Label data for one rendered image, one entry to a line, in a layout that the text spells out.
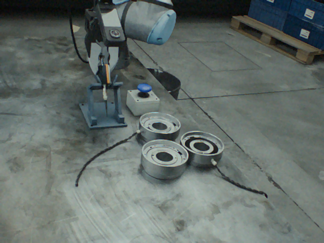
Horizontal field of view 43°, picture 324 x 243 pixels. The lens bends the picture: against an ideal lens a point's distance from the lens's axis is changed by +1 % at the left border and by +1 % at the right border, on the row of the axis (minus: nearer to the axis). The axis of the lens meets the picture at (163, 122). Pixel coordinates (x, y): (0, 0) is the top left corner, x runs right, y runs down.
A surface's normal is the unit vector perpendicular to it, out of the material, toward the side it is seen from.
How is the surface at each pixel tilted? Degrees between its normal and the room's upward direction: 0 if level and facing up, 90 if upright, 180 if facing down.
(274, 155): 0
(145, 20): 71
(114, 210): 0
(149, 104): 90
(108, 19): 32
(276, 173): 0
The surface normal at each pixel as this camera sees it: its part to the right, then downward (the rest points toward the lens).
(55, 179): 0.14, -0.86
